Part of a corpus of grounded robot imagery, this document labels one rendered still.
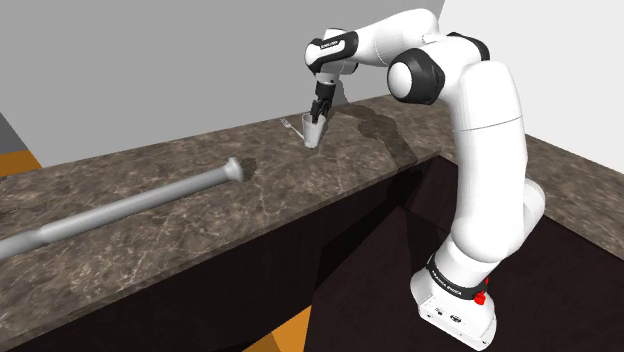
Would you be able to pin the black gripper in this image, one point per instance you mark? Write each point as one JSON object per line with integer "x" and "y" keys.
{"x": 323, "y": 92}

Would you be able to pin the white cup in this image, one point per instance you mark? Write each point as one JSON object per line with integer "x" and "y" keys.
{"x": 312, "y": 131}

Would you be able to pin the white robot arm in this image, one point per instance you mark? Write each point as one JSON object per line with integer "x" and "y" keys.
{"x": 487, "y": 161}

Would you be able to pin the silver fork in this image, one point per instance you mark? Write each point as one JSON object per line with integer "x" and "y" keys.
{"x": 291, "y": 128}

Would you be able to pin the long grey metal rod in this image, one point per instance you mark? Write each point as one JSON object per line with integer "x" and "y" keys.
{"x": 122, "y": 207}

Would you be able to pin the dark robot stand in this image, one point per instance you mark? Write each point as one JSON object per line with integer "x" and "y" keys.
{"x": 536, "y": 302}

